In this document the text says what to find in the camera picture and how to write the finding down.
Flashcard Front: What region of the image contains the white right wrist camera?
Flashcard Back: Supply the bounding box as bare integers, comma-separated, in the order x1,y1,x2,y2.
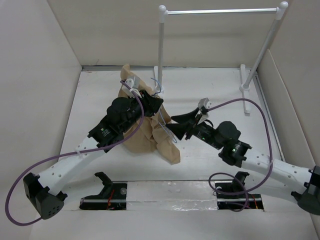
197,97,212,124

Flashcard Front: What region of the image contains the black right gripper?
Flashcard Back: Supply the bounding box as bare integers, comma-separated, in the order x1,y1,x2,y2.
165,107,223,150

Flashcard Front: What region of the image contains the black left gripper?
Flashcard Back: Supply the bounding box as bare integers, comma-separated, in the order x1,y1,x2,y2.
120,90,163,134

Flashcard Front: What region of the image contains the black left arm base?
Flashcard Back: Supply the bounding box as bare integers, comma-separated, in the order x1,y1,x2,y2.
79,172,128,211

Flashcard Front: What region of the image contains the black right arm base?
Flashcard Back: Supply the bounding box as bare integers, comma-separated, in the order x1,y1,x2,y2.
208,171,264,212

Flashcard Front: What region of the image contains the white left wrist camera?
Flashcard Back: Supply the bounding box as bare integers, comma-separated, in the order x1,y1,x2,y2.
121,75,142,98

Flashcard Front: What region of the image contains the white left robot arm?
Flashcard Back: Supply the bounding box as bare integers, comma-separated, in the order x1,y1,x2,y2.
23,90,164,220

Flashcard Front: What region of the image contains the white clothes rack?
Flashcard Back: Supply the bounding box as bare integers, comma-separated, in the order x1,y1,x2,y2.
152,1,290,117

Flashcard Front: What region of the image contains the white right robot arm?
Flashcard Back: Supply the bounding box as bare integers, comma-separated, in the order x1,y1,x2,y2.
166,109,320,215

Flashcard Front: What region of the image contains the beige t shirt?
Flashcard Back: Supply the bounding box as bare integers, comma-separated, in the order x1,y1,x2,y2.
117,63,181,166

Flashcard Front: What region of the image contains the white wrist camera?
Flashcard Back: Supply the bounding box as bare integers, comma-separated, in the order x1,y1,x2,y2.
121,75,142,98
197,97,212,124

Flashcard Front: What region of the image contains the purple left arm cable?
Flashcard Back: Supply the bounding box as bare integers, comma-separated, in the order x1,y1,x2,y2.
4,79,145,225

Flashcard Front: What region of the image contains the blue wire hanger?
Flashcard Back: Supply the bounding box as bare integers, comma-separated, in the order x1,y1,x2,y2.
150,77,178,144

